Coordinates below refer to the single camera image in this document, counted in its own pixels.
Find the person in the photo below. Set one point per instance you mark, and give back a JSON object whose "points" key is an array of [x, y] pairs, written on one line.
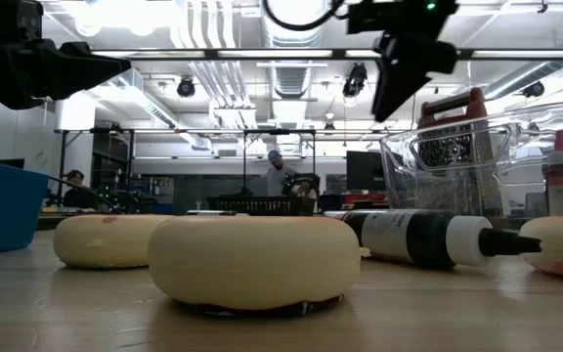
{"points": [[276, 178], [78, 195]]}

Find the black mesh basket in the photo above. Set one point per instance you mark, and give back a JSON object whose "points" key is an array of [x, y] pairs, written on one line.
{"points": [[262, 205]]}

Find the clear plastic container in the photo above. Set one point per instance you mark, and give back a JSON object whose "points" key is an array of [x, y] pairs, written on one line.
{"points": [[516, 161]]}

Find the black food colouring bottle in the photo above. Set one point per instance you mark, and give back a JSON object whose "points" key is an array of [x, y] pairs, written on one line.
{"points": [[423, 239]]}

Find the red metal box grater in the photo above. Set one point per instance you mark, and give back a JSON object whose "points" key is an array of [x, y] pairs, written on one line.
{"points": [[474, 107]]}

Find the cream orange toy doughnut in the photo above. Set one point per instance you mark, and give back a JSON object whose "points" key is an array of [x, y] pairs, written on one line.
{"points": [[562, 244], [254, 264], [105, 242]]}

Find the black background robot arm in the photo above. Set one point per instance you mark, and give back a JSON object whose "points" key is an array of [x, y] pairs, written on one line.
{"points": [[303, 182]]}

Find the black background monitor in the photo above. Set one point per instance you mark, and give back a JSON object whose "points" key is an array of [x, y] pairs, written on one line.
{"points": [[364, 171]]}

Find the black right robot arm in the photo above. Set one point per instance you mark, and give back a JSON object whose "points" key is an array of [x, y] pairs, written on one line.
{"points": [[399, 17]]}

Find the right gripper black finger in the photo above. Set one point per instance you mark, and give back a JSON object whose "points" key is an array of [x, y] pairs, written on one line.
{"points": [[396, 88]]}

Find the black background rig frame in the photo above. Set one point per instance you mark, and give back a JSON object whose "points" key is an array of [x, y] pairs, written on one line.
{"points": [[279, 131], [62, 161]]}

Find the silver ventilation duct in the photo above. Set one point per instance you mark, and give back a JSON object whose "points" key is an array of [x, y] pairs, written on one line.
{"points": [[293, 39]]}

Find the red background bin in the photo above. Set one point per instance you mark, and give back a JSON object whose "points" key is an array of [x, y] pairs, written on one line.
{"points": [[364, 198]]}

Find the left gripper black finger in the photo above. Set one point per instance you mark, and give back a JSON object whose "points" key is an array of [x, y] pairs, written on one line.
{"points": [[76, 49], [91, 71]]}

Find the black ceiling spotlight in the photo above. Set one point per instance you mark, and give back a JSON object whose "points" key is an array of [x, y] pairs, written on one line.
{"points": [[355, 80], [534, 89], [186, 88]]}

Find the blue plastic bin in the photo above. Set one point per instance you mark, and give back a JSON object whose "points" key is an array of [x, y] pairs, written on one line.
{"points": [[3, 210]]}

